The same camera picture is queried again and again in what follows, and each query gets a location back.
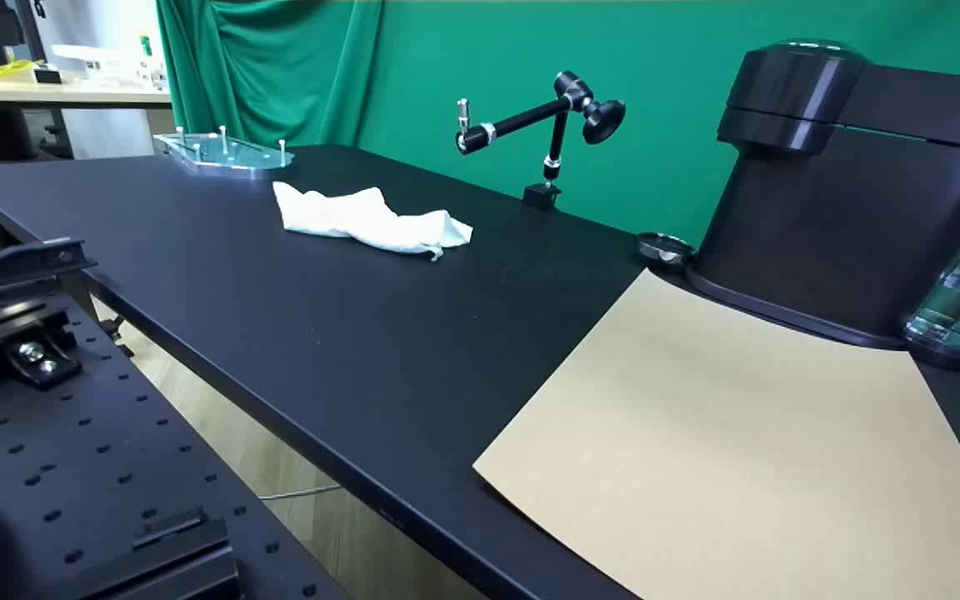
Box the white towel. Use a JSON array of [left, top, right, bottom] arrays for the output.
[[275, 181, 473, 259]]

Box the small black round knob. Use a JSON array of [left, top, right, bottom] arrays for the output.
[[637, 235, 693, 271]]

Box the green backdrop curtain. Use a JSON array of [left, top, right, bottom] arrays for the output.
[[155, 0, 960, 360]]

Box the tan cardboard sheet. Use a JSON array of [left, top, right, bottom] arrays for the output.
[[476, 274, 960, 600]]

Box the large black machine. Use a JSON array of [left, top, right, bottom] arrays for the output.
[[686, 45, 960, 346]]

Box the white background appliance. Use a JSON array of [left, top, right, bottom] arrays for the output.
[[30, 0, 168, 160]]

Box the black perforated breadboard plate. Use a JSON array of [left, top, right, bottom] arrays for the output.
[[0, 297, 346, 600]]

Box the wooden background desk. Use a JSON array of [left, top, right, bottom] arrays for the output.
[[0, 79, 169, 111]]

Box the black clamp bracket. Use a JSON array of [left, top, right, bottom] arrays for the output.
[[0, 236, 88, 390]]

